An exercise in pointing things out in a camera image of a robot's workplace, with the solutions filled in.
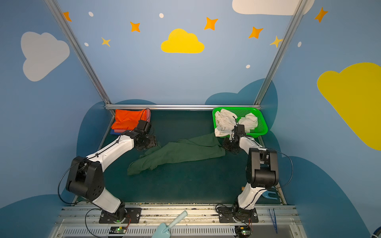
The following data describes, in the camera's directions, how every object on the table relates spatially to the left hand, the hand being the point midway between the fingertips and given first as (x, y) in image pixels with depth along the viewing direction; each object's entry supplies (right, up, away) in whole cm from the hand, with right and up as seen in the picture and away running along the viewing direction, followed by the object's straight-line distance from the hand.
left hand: (154, 143), depth 91 cm
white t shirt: (+49, +14, +21) cm, 55 cm away
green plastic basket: (+74, +10, +14) cm, 76 cm away
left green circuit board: (-13, -41, -19) cm, 47 cm away
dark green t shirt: (+32, -3, +8) cm, 33 cm away
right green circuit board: (+48, -41, -19) cm, 67 cm away
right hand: (+45, -2, +6) cm, 46 cm away
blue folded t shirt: (-34, +6, +15) cm, 38 cm away
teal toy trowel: (+10, -39, -22) cm, 46 cm away
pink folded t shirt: (-10, +18, +23) cm, 31 cm away
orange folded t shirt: (-24, +15, +17) cm, 33 cm away
